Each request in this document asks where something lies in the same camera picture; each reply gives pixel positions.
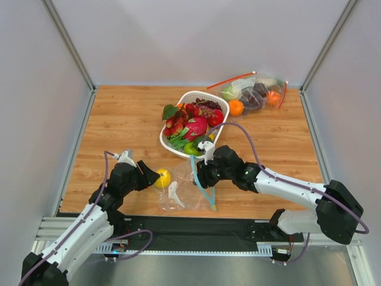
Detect blue zip top bag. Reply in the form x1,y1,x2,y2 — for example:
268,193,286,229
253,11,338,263
156,156,217,211

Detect fake lychee bunch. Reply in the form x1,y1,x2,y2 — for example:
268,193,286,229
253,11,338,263
163,103,202,138

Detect pink fake grape bunch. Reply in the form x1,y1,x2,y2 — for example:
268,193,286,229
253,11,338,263
198,105,215,119

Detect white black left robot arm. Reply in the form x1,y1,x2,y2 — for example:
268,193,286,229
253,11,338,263
19,160,160,285

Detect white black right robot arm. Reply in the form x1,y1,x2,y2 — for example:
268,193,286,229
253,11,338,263
195,145,364,245

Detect green fake apple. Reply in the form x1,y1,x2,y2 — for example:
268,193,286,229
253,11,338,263
183,142,202,156

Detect pink fake dragon fruit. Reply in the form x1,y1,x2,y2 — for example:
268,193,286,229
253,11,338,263
170,117,208,150

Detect red fake apple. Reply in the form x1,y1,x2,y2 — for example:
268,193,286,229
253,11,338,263
207,109,224,128

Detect orange in red bag front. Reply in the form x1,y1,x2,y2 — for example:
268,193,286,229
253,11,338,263
228,100,245,117

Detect orange in red bag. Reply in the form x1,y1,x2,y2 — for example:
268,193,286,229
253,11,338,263
266,91,282,107
228,100,245,117

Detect pale green fake cabbage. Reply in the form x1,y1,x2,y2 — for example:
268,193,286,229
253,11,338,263
221,84,241,101

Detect red zip top bag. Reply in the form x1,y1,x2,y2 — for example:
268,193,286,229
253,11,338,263
207,71,288,117

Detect orange in red bag back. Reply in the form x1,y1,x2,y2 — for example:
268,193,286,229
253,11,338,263
266,91,282,107

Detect dark red grape bunch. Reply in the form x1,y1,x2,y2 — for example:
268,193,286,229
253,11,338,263
195,100,221,110

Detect white perforated plastic basket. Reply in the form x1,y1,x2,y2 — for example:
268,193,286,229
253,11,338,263
159,91,230,159

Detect bagged dark grapes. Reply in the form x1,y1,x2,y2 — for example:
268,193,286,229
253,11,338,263
239,83,268,111

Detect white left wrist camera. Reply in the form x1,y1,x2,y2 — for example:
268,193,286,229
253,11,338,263
118,149,137,167

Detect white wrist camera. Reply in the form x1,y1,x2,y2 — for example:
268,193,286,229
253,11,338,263
118,149,137,167
197,141,216,165

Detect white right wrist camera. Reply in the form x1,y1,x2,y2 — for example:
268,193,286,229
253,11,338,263
197,141,216,165

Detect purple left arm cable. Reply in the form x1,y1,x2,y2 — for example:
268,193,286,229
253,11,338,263
17,150,153,286

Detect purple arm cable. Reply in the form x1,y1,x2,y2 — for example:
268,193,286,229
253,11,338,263
17,150,153,286
203,122,370,266

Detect white slotted cable duct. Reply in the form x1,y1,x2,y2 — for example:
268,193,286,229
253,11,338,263
47,241,274,257

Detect aluminium frame rail right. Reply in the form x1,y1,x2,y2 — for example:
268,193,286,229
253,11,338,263
300,1,360,182

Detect aluminium frame rail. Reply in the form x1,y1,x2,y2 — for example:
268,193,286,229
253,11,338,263
41,0,97,176
300,1,360,182

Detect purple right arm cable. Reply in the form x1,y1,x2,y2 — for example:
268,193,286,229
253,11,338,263
203,122,370,266

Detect aluminium frame rail left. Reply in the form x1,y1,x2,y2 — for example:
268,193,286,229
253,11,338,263
41,0,97,176

